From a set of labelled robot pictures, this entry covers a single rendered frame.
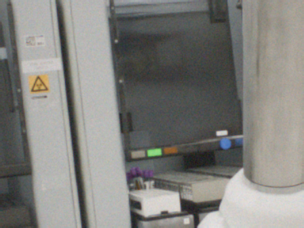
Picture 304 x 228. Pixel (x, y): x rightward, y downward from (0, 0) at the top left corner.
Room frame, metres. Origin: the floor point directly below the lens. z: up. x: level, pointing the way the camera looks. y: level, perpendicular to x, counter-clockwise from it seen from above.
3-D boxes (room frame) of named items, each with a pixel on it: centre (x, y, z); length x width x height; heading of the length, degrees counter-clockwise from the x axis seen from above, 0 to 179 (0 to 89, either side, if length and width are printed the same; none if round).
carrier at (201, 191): (2.36, -0.03, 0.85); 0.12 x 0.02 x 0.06; 108
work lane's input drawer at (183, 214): (2.53, 0.18, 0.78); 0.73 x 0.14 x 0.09; 17
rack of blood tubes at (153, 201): (2.41, 0.14, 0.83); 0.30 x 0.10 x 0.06; 17
